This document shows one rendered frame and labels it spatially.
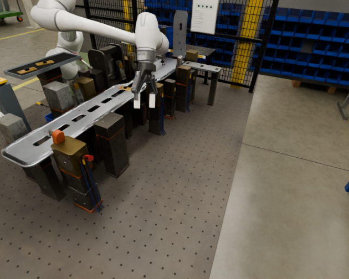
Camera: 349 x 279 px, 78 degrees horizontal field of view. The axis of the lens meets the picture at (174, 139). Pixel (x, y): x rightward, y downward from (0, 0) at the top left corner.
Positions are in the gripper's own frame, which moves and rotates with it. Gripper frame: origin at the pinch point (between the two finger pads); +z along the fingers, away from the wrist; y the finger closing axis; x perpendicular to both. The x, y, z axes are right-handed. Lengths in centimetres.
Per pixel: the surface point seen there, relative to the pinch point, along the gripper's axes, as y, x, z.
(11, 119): 37, -43, 8
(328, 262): -77, 106, 104
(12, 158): 45, -30, 21
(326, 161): -184, 116, 56
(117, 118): 11.0, -7.8, 6.1
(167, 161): -17.6, 5.3, 32.5
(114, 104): -1.8, -20.2, 0.9
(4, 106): 32, -57, 3
